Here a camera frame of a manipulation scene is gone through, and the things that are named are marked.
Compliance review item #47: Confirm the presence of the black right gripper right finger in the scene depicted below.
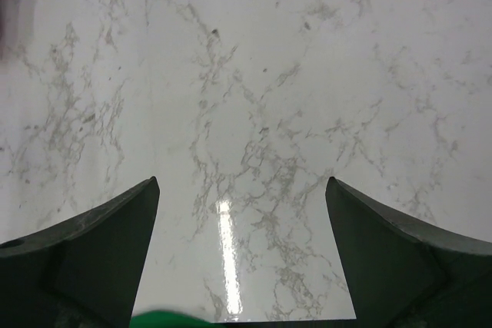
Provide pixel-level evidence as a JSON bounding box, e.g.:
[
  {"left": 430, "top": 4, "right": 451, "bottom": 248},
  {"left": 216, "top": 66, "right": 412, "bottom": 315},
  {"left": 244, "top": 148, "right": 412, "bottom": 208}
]
[{"left": 325, "top": 177, "right": 491, "bottom": 327}]

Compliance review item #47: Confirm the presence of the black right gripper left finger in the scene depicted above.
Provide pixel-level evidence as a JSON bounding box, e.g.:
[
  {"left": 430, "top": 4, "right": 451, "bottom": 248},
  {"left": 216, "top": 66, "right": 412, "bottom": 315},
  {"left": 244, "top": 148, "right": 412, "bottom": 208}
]
[{"left": 1, "top": 177, "right": 159, "bottom": 327}]

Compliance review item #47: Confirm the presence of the green t shirt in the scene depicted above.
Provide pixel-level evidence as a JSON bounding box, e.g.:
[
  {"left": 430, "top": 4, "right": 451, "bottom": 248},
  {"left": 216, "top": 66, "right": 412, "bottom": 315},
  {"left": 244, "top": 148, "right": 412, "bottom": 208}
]
[{"left": 129, "top": 310, "right": 214, "bottom": 328}]

